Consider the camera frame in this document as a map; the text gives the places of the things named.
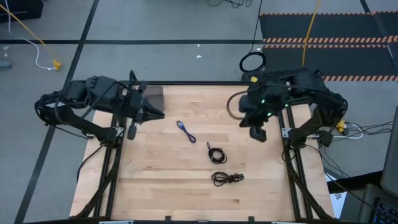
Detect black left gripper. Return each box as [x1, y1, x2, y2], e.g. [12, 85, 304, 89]
[119, 81, 165, 141]

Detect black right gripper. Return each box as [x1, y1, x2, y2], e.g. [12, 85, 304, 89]
[239, 82, 282, 143]

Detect purple USB-C cable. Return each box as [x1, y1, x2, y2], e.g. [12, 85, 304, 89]
[175, 119, 197, 144]

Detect black round-coiled USB-C cable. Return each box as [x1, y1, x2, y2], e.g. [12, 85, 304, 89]
[206, 141, 228, 165]

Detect black long-bundled USB-C cable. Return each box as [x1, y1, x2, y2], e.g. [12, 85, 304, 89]
[211, 171, 245, 187]

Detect grey plastic bin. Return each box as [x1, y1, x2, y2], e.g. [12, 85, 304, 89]
[143, 85, 165, 112]

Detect black perforated computer case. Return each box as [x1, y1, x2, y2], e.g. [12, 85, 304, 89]
[241, 68, 312, 82]

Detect yellow power plug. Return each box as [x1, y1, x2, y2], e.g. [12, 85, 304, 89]
[335, 119, 348, 133]

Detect white printed paper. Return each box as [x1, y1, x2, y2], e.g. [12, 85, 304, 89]
[325, 174, 348, 218]

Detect black hazard-striped floor mat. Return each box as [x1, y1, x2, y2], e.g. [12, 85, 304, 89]
[259, 11, 398, 82]

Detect black keyboard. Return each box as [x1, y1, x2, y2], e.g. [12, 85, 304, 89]
[371, 198, 398, 224]

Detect black floor box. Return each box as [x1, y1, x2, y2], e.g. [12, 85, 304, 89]
[0, 0, 44, 23]

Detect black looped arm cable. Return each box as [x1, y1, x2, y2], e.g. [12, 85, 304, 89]
[226, 90, 248, 121]

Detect black aluminium table frame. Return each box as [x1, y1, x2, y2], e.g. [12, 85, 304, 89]
[70, 70, 335, 224]

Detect black coiled floor cable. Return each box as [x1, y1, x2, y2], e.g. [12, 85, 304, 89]
[238, 0, 267, 73]

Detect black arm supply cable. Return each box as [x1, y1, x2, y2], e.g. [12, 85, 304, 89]
[76, 144, 104, 183]

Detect yellow floor cable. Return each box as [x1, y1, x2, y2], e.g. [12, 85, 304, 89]
[301, 0, 321, 67]

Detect yellow cable with plug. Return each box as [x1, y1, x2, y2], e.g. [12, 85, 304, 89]
[0, 4, 62, 70]

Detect black floor cable tangle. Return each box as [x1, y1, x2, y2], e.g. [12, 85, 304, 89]
[207, 0, 253, 9]

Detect black floor cable bundle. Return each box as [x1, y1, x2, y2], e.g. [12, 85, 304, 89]
[313, 121, 394, 150]

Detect white floor cable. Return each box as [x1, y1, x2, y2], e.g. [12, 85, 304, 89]
[4, 0, 55, 71]

